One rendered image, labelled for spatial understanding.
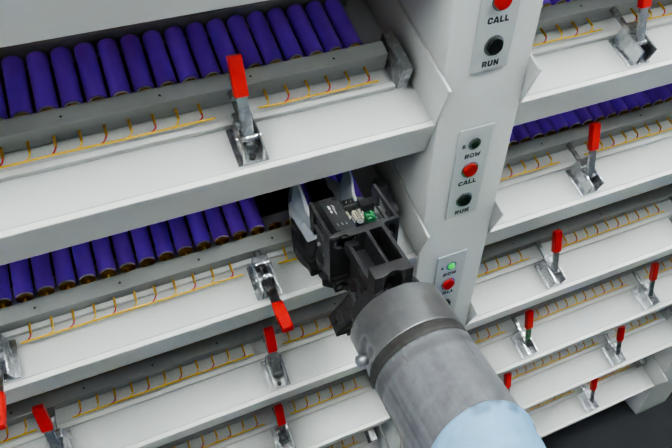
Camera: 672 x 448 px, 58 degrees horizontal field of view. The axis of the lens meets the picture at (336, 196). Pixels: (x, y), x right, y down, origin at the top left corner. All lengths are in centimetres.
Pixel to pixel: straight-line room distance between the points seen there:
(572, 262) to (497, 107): 44
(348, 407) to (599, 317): 49
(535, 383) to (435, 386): 85
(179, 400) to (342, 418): 29
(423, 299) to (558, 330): 67
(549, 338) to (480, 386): 68
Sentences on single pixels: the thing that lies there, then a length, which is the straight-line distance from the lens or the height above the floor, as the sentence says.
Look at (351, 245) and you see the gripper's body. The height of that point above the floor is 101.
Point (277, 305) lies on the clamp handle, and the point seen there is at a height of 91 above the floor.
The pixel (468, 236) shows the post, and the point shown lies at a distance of 74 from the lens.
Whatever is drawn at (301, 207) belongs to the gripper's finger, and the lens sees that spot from 64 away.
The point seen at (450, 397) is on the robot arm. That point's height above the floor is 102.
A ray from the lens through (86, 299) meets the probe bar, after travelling 67.
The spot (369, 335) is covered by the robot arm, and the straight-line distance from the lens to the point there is 51.
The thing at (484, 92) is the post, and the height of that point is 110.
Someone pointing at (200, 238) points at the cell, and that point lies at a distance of 68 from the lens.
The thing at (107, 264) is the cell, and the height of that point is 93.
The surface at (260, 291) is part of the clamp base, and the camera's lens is 66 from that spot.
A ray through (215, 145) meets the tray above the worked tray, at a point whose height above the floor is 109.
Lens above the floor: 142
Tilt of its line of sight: 42 degrees down
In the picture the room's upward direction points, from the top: straight up
